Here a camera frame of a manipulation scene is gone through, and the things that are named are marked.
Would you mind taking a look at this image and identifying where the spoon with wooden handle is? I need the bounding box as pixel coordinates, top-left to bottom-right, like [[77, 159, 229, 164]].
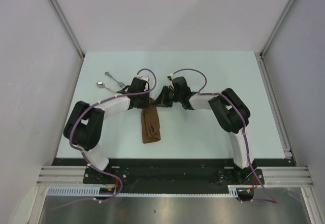
[[96, 81, 117, 94]]

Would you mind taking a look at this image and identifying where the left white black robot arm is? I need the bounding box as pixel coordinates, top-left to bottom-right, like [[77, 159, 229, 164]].
[[63, 76, 150, 183]]

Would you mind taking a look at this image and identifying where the silver metal fork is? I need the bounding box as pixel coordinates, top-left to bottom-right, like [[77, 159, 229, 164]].
[[105, 72, 125, 88]]

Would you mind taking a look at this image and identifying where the brown cloth napkin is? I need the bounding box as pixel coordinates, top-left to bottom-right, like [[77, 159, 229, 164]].
[[141, 98, 161, 144]]

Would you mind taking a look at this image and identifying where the aluminium frame post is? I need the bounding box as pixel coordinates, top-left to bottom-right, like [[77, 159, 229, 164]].
[[48, 0, 85, 60], [259, 0, 298, 58]]

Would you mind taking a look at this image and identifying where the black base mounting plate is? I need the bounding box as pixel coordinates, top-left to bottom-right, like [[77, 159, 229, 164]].
[[52, 157, 298, 194]]

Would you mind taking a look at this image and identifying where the left aluminium frame post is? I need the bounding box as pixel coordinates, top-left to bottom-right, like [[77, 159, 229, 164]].
[[48, 0, 85, 60]]

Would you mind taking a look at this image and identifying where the front aluminium rail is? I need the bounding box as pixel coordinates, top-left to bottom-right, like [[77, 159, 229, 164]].
[[37, 166, 313, 187]]

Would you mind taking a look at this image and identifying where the right aluminium frame post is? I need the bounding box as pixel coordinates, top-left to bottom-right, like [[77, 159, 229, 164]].
[[259, 0, 298, 58]]

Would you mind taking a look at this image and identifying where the light blue cable duct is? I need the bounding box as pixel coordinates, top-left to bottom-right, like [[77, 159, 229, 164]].
[[48, 184, 241, 198]]

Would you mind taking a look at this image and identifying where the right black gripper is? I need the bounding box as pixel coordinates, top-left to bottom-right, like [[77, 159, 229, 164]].
[[152, 86, 182, 108]]

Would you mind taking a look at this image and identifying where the aluminium rail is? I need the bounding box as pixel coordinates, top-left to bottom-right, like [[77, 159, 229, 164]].
[[255, 52, 293, 158], [37, 166, 313, 187]]

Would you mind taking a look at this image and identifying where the right side aluminium rail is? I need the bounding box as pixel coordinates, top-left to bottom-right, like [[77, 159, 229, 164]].
[[255, 52, 293, 158]]

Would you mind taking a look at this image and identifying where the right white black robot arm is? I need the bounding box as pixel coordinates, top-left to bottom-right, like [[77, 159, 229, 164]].
[[153, 77, 263, 184]]

